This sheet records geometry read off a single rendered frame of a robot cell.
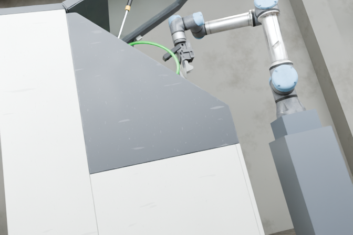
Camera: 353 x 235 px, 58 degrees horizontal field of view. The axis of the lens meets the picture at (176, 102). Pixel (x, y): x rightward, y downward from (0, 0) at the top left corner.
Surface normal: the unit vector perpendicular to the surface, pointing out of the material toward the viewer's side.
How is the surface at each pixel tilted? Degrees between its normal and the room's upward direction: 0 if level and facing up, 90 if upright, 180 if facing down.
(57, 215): 90
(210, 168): 90
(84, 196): 90
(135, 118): 90
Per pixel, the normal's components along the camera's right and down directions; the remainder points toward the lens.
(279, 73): -0.23, -0.07
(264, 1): -0.27, -0.33
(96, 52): 0.16, -0.29
